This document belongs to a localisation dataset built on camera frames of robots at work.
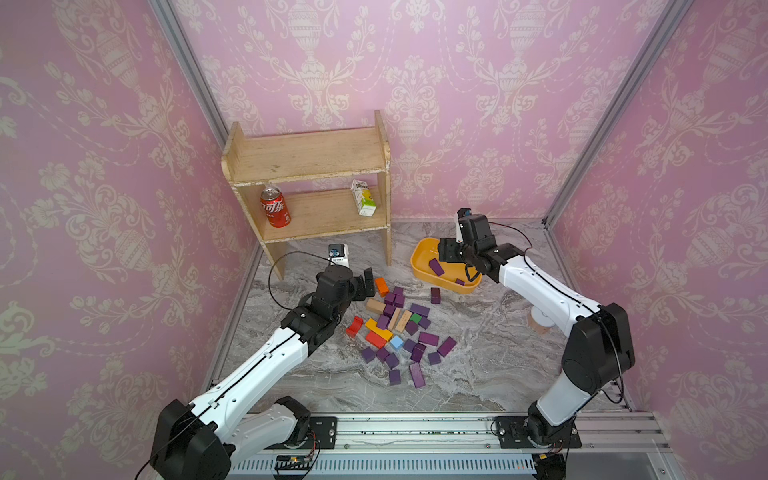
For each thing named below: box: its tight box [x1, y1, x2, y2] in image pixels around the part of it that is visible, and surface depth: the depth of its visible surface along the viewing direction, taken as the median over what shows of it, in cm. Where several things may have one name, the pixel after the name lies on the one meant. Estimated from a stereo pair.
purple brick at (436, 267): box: [428, 258, 445, 277], surface depth 108 cm
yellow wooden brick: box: [365, 318, 393, 342], surface depth 92 cm
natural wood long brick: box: [395, 310, 412, 333], surface depth 94 cm
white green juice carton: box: [351, 179, 377, 217], surface depth 94 cm
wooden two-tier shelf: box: [221, 110, 392, 281], surface depth 83 cm
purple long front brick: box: [409, 362, 426, 389], surface depth 85 cm
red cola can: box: [260, 187, 292, 228], surface depth 85 cm
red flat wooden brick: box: [365, 330, 387, 349], surface depth 91 cm
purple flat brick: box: [410, 303, 430, 317], surface depth 98 cm
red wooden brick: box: [346, 316, 364, 338], surface depth 94 cm
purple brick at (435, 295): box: [430, 287, 441, 304], surface depth 100 cm
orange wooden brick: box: [375, 277, 389, 298], surface depth 102 cm
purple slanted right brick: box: [437, 336, 457, 358], surface depth 90 cm
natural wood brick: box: [366, 298, 386, 314], surface depth 97 cm
